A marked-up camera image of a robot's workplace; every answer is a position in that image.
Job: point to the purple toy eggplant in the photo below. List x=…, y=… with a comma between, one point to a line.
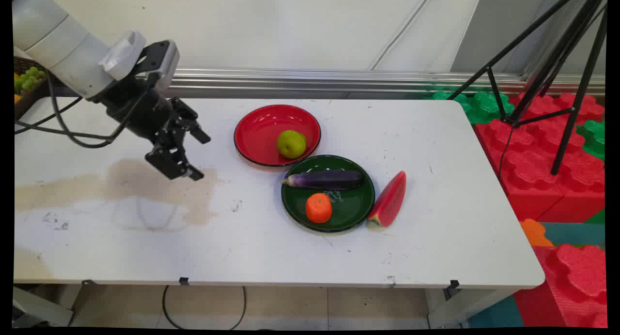
x=327, y=179

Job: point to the orange foam piece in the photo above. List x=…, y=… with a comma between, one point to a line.
x=534, y=233

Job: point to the yellow-green toy pear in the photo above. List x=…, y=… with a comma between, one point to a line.
x=291, y=144

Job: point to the aluminium rail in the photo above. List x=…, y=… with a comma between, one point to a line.
x=339, y=81

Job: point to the red enamel plate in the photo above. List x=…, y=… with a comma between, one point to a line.
x=264, y=131

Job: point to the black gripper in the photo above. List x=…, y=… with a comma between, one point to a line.
x=138, y=110

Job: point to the green foam block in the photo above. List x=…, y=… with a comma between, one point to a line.
x=595, y=139
x=484, y=105

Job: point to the red toy watermelon slice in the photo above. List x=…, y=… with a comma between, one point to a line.
x=390, y=202

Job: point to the small red foam block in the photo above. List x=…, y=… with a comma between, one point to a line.
x=571, y=286

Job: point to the green enamel plate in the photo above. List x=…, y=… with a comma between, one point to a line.
x=346, y=209

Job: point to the orange toy tangerine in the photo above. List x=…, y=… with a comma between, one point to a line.
x=318, y=208

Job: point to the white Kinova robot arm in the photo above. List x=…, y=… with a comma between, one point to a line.
x=58, y=39

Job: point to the green toy grapes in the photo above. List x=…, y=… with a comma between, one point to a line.
x=28, y=79

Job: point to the black tripod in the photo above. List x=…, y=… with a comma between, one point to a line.
x=566, y=59

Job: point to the brown wicker basket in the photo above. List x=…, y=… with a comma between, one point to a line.
x=29, y=100

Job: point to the silver black wrist camera box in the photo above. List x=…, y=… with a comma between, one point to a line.
x=162, y=59

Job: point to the large red foam block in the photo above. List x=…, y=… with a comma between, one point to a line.
x=528, y=156

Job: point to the grey table leg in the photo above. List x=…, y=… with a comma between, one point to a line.
x=41, y=306
x=465, y=306

